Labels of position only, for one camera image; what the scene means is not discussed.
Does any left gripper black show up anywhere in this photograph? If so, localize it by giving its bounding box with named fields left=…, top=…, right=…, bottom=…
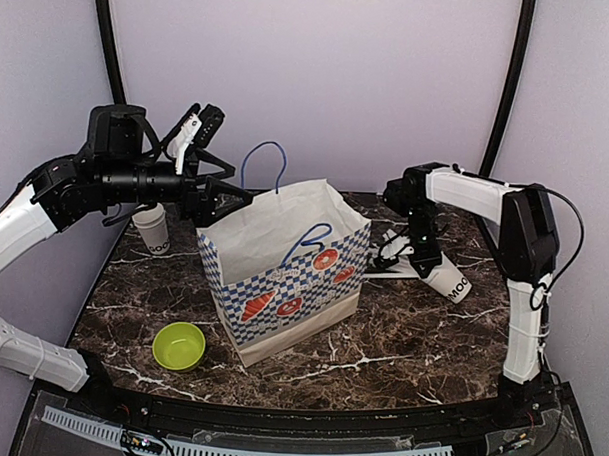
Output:
left=97, top=147, right=255, bottom=229

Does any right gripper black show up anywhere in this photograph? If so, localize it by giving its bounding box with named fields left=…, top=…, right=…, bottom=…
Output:
left=405, top=200, right=446, bottom=279

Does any patterned paper takeout bag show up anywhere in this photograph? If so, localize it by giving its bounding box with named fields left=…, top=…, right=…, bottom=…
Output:
left=196, top=179, right=371, bottom=367

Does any white cup holding straws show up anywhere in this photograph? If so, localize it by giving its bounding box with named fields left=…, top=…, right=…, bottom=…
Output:
left=424, top=254, right=472, bottom=304

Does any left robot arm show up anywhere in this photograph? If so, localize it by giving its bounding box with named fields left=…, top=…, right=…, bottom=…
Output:
left=0, top=156, right=254, bottom=417

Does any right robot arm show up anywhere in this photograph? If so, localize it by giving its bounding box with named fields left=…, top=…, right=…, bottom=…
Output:
left=383, top=162, right=562, bottom=385

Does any bundle of white wrapped straws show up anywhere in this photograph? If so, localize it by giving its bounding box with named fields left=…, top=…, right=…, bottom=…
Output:
left=366, top=229, right=419, bottom=279

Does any stack of white paper cups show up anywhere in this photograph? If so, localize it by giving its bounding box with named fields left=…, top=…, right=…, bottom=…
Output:
left=132, top=204, right=170, bottom=256

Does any green bowl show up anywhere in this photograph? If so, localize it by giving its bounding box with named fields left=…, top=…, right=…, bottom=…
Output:
left=152, top=322, right=206, bottom=373

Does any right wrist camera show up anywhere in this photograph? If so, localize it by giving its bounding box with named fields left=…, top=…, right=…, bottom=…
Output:
left=383, top=177, right=417, bottom=217

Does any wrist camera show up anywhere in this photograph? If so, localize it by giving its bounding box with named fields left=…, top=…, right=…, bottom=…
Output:
left=82, top=104, right=160, bottom=160
left=383, top=177, right=417, bottom=217

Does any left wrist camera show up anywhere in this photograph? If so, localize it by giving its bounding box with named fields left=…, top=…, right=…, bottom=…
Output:
left=82, top=104, right=160, bottom=160

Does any black front rail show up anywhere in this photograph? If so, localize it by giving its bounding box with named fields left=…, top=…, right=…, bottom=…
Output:
left=34, top=376, right=571, bottom=456

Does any white slotted cable duct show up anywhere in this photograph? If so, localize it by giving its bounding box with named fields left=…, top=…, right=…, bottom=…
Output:
left=42, top=406, right=453, bottom=456

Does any left black corner post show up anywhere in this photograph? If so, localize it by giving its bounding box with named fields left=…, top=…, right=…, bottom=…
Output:
left=94, top=0, right=127, bottom=105

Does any black corner post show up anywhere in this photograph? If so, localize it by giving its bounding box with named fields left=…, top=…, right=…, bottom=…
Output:
left=94, top=0, right=127, bottom=105
left=478, top=0, right=537, bottom=176

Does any right black corner post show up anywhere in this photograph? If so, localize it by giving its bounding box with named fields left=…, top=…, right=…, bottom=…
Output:
left=478, top=0, right=537, bottom=176

